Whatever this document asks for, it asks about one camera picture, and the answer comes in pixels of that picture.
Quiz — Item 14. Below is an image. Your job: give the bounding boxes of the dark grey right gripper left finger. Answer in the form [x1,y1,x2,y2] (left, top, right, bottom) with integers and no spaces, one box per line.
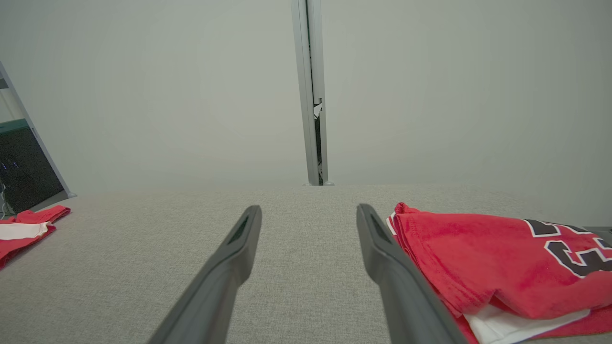
[148,205,263,344]

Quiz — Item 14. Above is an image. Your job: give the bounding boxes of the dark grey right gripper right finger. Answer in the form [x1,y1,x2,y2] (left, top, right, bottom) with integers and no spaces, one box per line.
[356,204,469,344]

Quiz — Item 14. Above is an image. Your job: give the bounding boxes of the red T-shirt with white sleeves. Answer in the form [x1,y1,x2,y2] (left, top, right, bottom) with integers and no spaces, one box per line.
[386,202,612,344]

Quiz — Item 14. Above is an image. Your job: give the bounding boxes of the red shorts with white stripe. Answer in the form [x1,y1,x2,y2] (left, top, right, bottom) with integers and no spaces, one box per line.
[0,205,71,270]

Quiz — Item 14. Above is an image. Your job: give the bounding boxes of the black computer tower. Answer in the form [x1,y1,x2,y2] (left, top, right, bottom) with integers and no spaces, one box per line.
[0,125,66,214]

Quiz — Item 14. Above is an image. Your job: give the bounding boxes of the grey metal shelf frame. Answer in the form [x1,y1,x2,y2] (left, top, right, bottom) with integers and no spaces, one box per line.
[0,62,77,199]

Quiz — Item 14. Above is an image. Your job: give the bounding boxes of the grey partition frame post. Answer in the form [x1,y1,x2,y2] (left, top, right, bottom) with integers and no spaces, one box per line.
[291,0,320,186]
[306,0,334,186]

